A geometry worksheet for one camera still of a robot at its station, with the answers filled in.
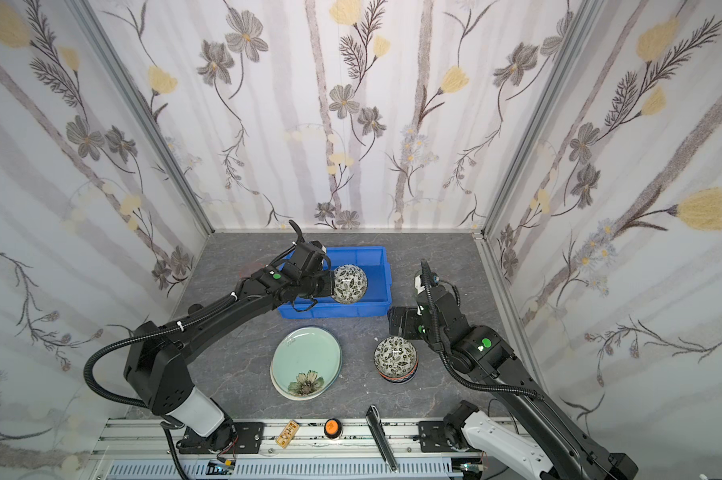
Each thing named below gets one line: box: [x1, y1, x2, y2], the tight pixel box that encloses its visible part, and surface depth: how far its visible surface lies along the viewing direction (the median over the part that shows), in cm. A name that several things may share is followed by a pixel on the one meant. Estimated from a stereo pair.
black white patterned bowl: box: [332, 264, 368, 305], surface depth 86 cm
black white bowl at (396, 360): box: [373, 336, 419, 385], surface depth 82 cm
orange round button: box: [324, 418, 342, 439], surface depth 69 cm
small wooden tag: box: [275, 420, 300, 449], surface depth 76 cm
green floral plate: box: [270, 326, 343, 401], surface depth 85 cm
